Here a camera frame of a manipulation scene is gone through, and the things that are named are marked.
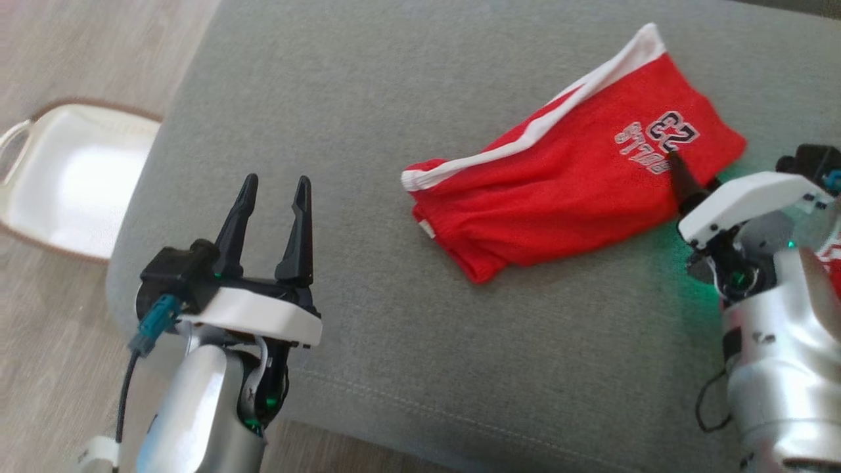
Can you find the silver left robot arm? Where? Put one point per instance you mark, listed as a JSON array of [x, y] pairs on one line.
[[197, 414]]

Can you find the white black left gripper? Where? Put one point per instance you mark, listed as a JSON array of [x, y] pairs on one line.
[[263, 318]]

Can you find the red white Bulls shorts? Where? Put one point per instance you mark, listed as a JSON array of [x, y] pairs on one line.
[[571, 177]]

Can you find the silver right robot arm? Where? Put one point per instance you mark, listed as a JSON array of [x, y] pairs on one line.
[[782, 368]]

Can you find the grey sofa seat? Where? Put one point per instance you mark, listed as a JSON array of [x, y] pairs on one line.
[[427, 368]]

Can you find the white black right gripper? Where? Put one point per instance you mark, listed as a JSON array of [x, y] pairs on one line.
[[749, 203]]

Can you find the red Bulls 23 jersey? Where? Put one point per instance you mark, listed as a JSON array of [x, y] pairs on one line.
[[833, 263]]

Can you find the grey sofa back cushion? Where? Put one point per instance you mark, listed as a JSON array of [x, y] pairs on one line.
[[808, 5]]

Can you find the white laundry basket brown rim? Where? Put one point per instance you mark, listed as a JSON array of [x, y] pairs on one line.
[[72, 184]]

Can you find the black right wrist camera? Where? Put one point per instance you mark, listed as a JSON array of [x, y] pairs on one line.
[[811, 164]]

